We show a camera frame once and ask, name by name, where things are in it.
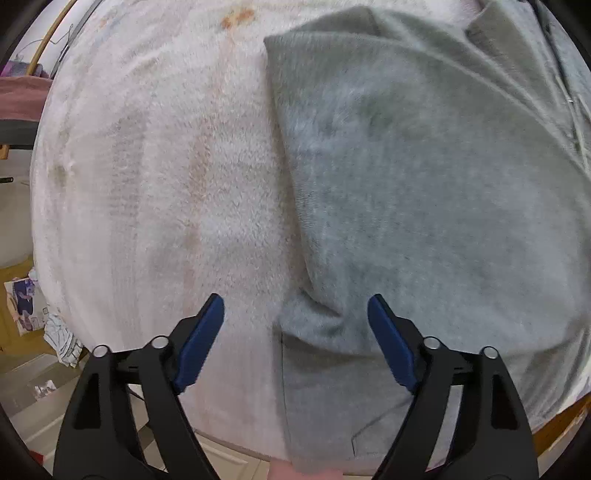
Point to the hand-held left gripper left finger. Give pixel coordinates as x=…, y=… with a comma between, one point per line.
x=203, y=341

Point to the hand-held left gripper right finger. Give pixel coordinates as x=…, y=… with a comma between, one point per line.
x=390, y=341

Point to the grey sweatshirt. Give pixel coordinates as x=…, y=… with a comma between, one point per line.
x=415, y=184

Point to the person's left hand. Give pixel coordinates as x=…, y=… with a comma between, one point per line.
x=304, y=473

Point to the crumpled striped cloth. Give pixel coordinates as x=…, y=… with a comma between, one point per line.
x=64, y=339

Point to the white cat print blanket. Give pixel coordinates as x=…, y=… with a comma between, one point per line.
x=138, y=184

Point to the items on floor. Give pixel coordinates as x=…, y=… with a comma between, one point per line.
x=25, y=302

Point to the pink cloth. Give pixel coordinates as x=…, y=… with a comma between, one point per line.
x=23, y=99

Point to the curved wooden rail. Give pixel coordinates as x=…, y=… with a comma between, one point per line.
x=44, y=44

